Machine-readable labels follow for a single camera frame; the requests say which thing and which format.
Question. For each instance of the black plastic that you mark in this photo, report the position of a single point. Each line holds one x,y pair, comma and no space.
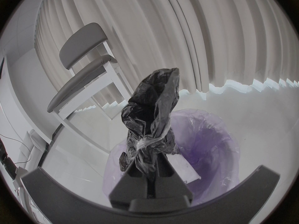
149,106

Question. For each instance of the white printed wrapper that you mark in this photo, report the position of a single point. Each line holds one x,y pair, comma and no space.
186,171

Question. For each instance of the purple plastic bag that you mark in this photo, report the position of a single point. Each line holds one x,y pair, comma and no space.
210,143

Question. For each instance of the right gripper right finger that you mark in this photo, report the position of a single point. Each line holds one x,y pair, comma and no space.
168,185

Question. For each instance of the dark grey white-legged chair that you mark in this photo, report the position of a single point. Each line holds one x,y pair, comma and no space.
81,45

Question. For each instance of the white curtain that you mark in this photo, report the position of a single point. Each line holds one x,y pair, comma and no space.
245,31
128,20

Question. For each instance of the white trash bin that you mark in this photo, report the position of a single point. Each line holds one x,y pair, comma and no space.
230,162

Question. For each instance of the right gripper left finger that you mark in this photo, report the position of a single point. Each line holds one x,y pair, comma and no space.
130,188

